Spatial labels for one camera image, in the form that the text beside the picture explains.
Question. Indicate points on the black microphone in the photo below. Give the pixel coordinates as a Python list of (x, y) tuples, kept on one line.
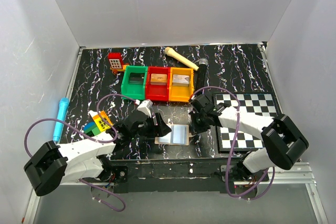
[(201, 74)]

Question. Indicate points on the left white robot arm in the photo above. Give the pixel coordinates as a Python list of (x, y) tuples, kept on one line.
[(54, 164)]

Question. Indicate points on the green plastic bin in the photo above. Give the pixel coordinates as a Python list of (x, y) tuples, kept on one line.
[(133, 83)]

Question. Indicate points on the card box in yellow bin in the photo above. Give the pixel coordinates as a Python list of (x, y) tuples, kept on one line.
[(181, 80)]

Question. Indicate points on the red plastic bin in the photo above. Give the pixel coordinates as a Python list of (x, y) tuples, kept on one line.
[(157, 90)]

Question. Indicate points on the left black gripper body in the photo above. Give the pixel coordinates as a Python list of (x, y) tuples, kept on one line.
[(153, 126)]

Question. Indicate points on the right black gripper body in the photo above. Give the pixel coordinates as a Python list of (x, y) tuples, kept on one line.
[(197, 121)]

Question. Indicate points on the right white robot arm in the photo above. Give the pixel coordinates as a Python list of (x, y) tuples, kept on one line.
[(283, 142)]

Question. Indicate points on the beige leather card holder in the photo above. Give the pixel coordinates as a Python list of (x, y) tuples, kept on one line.
[(173, 136)]

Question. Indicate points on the yellow green toy block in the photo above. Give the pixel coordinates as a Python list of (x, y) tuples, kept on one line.
[(95, 127)]

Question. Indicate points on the red toy block building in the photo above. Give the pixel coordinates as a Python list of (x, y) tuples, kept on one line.
[(116, 62)]

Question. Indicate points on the blue plastic card sleeves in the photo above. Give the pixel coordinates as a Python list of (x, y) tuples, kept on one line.
[(177, 134)]

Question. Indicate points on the card box in red bin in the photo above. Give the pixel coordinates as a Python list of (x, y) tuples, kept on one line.
[(158, 79)]

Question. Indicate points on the black white chessboard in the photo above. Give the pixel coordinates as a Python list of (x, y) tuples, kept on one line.
[(262, 104)]

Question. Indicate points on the yellow plastic bin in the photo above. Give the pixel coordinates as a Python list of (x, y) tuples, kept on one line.
[(181, 92)]

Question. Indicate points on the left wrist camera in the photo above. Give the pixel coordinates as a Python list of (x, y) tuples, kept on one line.
[(145, 107)]

